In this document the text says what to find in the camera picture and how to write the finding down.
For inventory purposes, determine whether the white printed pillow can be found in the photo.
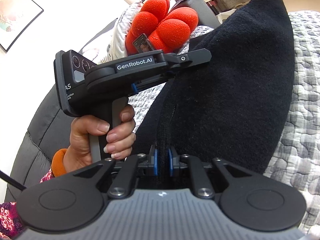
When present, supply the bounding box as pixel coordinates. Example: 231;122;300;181
106;0;143;64

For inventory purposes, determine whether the framed wall picture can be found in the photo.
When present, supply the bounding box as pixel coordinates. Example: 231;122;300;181
0;0;44;52

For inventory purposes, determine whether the grey checked quilted blanket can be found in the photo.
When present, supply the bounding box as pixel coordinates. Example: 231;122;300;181
127;10;320;235

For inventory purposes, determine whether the black knit sweater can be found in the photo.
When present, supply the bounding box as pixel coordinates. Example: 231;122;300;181
135;0;295;190

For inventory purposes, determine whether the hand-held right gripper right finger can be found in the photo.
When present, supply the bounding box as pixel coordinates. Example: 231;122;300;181
167;147;253;198

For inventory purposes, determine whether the red pumpkin cushion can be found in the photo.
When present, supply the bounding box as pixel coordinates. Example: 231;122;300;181
125;0;199;55

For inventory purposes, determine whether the person's left hand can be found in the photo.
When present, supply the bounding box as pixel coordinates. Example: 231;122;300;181
62;105;137;173

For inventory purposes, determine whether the black cable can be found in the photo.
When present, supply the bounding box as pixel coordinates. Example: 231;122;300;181
0;170;27;191

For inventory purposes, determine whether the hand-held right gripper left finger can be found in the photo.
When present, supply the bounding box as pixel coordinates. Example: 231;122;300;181
72;145;159;198

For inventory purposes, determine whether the black smartphone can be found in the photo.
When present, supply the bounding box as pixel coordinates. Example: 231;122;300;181
132;33;153;54

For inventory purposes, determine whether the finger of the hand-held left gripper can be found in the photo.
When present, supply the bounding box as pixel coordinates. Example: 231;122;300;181
156;49;212;72

